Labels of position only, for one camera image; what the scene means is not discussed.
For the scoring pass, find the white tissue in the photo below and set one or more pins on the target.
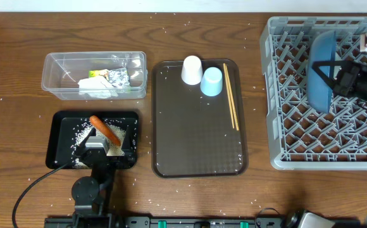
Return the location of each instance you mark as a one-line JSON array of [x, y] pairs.
[[97, 88]]

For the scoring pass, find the dark blue plate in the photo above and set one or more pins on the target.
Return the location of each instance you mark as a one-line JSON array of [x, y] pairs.
[[319, 94]]

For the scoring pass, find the clear plastic bin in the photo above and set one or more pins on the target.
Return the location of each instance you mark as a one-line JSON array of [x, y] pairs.
[[62, 71]]

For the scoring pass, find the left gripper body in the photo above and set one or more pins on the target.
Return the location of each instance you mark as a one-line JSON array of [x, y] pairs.
[[117, 162]]

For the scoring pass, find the grey dishwasher rack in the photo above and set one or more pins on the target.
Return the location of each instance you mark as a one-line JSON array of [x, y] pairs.
[[299, 137]]

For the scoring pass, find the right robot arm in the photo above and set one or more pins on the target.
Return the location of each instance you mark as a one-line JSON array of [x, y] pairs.
[[307, 219]]

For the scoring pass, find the silver foil snack wrapper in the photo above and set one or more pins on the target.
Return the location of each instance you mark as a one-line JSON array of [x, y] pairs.
[[118, 78]]

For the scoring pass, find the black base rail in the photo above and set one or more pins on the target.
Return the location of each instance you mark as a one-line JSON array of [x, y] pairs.
[[146, 222]]

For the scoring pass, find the black waste tray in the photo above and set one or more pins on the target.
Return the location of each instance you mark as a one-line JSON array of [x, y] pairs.
[[66, 124]]

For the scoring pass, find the light blue plastic cup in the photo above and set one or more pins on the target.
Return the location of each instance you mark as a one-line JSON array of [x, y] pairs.
[[212, 82]]

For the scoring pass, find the wooden chopstick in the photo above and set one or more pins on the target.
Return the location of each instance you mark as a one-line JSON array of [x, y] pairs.
[[233, 105], [228, 94]]

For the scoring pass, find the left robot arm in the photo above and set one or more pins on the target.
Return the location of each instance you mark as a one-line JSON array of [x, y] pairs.
[[92, 193]]

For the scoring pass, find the pink plastic cup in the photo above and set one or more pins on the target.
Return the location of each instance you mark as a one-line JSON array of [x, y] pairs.
[[192, 70]]

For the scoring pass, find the pile of rice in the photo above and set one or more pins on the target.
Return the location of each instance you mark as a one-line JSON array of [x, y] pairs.
[[90, 130]]

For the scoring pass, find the orange carrot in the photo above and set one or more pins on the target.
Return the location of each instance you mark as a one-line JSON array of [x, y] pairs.
[[104, 129]]

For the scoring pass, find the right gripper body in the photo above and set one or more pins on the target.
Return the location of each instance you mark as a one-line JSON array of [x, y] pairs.
[[355, 83]]

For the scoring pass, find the dark brown serving tray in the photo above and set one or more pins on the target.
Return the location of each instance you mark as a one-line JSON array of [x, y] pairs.
[[193, 134]]

